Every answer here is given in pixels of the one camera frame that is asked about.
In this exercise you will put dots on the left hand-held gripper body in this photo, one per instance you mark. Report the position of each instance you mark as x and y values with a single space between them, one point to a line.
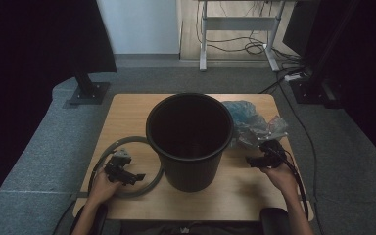
117 163

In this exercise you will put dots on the person's dark clothing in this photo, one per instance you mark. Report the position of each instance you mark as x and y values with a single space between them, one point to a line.
209 230

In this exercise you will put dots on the black plastic trash bin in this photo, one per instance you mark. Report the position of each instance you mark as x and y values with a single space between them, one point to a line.
189 169

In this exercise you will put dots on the black stand with square base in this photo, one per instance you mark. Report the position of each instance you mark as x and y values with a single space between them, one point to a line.
88 93

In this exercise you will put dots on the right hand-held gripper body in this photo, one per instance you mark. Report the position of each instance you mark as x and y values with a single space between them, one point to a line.
274 153

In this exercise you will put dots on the small grey bracket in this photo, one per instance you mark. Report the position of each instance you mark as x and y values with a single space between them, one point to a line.
76 196

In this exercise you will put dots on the blue crumpled waste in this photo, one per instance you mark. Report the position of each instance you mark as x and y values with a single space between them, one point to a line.
241 112

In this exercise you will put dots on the white power strip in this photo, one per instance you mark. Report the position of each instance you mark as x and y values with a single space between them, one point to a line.
292 77

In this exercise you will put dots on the dark flat panel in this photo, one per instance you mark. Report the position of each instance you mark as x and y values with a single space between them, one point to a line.
295 29

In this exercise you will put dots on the white metal desk frame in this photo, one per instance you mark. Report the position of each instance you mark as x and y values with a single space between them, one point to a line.
238 23

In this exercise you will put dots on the person's left hand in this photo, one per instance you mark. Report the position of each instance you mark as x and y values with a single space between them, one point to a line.
103 189

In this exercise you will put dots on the person's right hand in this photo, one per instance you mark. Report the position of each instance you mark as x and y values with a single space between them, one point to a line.
282 181

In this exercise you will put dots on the grey translucent plastic bag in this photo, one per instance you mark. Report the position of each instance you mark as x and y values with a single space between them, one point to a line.
251 130

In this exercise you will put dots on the black stand with large base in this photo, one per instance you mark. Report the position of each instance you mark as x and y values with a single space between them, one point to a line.
310 91

